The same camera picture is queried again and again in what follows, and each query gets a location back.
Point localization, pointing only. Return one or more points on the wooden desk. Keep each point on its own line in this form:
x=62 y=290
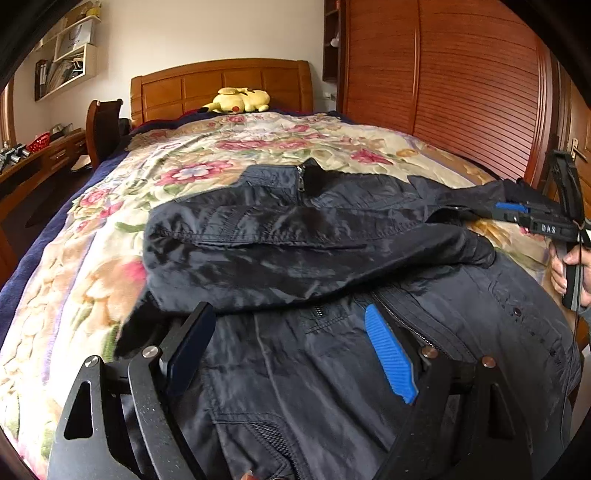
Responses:
x=41 y=161

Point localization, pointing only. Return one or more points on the person's right hand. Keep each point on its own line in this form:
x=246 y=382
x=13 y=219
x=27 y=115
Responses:
x=558 y=273

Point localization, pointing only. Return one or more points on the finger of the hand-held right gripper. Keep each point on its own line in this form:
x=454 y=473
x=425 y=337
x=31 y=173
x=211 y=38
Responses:
x=510 y=206

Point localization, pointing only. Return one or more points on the yellow plush toy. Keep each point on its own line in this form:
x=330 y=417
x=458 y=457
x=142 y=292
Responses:
x=240 y=100

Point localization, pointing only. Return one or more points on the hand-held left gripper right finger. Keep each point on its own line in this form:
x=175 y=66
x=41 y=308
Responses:
x=388 y=353

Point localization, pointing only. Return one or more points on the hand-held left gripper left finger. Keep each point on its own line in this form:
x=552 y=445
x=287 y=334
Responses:
x=191 y=344

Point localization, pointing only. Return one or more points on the floral blanket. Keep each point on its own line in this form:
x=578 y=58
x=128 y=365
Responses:
x=92 y=286

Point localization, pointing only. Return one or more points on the red basket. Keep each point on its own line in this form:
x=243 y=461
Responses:
x=39 y=141

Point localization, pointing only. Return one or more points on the wooden bed headboard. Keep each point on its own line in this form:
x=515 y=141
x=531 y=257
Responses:
x=221 y=83

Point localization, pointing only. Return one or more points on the black jacket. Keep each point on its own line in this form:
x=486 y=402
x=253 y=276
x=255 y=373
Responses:
x=323 y=286

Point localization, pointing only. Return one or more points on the white paper bag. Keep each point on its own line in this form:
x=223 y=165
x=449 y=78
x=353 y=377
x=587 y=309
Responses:
x=79 y=35

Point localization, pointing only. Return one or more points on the wooden chair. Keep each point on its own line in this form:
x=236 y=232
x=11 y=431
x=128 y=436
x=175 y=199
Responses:
x=104 y=129

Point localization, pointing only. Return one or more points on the white wall shelf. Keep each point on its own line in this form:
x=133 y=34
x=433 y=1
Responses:
x=76 y=60

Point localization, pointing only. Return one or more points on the wooden wardrobe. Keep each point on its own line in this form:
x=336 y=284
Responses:
x=461 y=83

